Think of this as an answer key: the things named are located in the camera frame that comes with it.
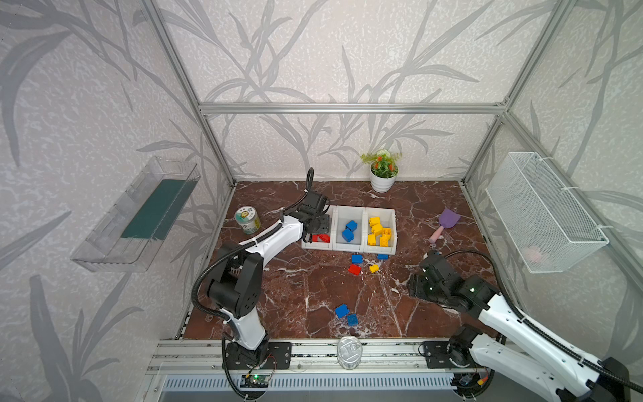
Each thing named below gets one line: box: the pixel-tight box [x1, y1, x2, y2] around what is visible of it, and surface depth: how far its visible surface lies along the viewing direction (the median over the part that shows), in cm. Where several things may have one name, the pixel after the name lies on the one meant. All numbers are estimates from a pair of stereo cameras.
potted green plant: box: [360, 149, 402, 194], surface depth 110 cm
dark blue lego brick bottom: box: [346, 313, 360, 327], surface depth 82 cm
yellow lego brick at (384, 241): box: [380, 234, 391, 248], surface depth 99 cm
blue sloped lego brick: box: [341, 228, 355, 243], surface depth 101 cm
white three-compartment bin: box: [301, 205, 397, 255], surface depth 100 cm
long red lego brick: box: [312, 233, 331, 243], surface depth 101 cm
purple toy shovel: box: [429, 208, 462, 244], surface depth 106 cm
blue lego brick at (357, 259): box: [350, 254, 365, 264], surface depth 96 cm
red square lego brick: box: [347, 263, 362, 277], surface depth 93 cm
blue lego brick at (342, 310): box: [334, 303, 350, 319], surface depth 84 cm
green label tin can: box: [234, 206, 261, 235], surface depth 101 cm
